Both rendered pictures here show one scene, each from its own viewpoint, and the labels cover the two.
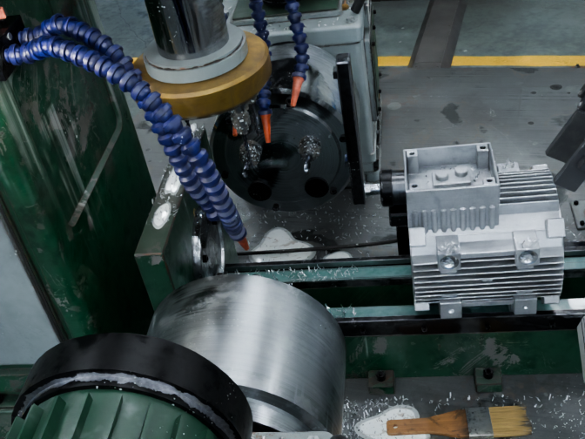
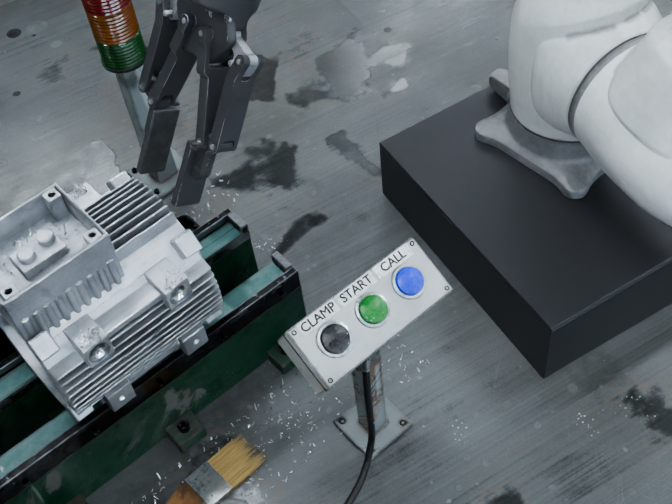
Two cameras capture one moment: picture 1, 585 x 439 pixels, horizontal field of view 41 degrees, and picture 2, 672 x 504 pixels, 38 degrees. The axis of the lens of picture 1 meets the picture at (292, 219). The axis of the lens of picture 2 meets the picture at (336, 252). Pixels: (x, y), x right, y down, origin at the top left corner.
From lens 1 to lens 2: 23 cm
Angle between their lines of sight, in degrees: 35
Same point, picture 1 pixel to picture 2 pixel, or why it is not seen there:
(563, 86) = (22, 29)
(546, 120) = (32, 82)
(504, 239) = (139, 286)
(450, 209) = (65, 292)
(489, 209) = (108, 265)
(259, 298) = not seen: outside the picture
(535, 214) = (156, 240)
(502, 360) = (189, 402)
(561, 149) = (153, 159)
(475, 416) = (201, 481)
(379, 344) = (52, 480)
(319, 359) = not seen: outside the picture
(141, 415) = not seen: outside the picture
